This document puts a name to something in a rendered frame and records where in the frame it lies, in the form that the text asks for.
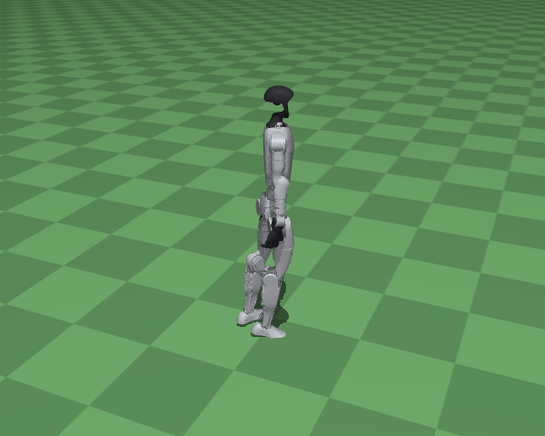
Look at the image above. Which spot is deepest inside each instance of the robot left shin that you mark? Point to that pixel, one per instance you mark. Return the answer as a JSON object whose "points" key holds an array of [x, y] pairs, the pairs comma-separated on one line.
{"points": [[252, 286]]}

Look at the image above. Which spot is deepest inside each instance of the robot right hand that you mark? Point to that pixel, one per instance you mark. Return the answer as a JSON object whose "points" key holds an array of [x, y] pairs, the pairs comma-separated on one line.
{"points": [[274, 236]]}

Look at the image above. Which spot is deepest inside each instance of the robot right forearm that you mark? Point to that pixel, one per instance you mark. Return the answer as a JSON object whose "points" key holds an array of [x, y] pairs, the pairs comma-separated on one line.
{"points": [[279, 201]]}

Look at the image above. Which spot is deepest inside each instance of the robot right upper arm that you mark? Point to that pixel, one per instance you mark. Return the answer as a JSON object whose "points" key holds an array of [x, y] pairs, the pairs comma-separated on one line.
{"points": [[277, 147]]}

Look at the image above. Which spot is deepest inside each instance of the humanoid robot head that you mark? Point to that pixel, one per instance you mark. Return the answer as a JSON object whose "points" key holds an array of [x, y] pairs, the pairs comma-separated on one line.
{"points": [[278, 95]]}

